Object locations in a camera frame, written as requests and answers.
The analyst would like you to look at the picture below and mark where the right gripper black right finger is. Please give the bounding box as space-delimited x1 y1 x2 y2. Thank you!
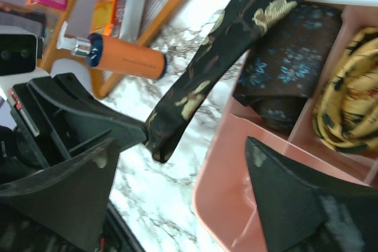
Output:
245 137 377 251

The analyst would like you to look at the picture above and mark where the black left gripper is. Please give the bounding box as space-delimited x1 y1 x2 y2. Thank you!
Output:
1 73 146 184

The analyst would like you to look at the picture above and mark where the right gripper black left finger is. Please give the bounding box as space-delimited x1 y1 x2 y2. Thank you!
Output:
1 139 119 251

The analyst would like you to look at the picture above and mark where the black gold floral tie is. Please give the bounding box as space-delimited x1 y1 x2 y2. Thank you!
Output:
145 0 304 163

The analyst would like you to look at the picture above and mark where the orange pump bottle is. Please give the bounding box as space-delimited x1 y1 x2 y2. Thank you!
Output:
57 21 167 80

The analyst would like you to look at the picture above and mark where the orange box bottom shelf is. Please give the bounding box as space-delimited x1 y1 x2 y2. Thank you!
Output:
89 0 117 35

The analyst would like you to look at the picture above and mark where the yellow rolled tie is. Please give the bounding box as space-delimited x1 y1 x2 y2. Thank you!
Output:
312 27 377 154

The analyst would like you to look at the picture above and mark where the wooden tiered shelf rack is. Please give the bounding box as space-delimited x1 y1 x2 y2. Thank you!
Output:
0 0 219 99

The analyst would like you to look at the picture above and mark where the brown blue rolled tie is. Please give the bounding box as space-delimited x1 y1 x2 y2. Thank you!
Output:
233 4 342 133

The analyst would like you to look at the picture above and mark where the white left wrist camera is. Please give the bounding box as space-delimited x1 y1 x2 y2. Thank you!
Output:
1 25 44 76

